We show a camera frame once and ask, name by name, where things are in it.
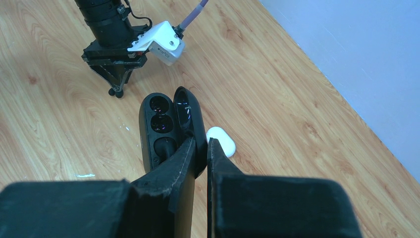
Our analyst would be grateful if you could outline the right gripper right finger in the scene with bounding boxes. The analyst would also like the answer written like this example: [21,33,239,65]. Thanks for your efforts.
[207,138,362,238]

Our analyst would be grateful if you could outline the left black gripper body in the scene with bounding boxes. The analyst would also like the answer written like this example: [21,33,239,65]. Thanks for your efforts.
[82,24,150,92]

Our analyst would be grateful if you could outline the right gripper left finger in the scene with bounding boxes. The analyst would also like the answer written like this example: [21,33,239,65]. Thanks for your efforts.
[0,138,196,238]

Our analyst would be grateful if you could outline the white earbud charging case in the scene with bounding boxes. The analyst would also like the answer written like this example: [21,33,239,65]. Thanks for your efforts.
[206,126,236,158]

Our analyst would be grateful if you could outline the black earbud charging case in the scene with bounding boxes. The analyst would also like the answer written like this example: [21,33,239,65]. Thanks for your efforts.
[139,86,208,178]

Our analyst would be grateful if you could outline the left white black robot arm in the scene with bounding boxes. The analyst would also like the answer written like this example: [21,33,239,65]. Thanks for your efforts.
[75,0,153,98]

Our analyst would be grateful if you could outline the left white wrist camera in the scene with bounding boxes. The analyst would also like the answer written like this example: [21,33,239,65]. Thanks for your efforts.
[127,21,186,66]

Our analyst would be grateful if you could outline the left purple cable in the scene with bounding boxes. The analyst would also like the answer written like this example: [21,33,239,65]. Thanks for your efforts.
[174,0,210,35]

